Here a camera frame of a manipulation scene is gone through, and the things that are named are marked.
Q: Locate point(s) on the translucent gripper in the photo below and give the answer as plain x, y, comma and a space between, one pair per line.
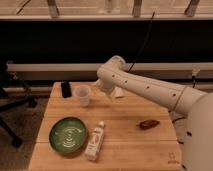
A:
110, 95

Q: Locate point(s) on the translucent white cup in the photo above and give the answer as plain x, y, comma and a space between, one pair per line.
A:
83, 94

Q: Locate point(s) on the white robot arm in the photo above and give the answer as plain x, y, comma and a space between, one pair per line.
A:
196, 105

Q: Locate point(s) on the green ceramic bowl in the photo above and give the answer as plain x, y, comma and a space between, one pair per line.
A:
68, 135

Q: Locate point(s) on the white rectangular block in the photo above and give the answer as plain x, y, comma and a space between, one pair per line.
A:
118, 93

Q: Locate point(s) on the black phone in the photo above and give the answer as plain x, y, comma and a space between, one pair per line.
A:
66, 90

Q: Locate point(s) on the white tube bottle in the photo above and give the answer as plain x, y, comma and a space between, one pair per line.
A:
95, 142

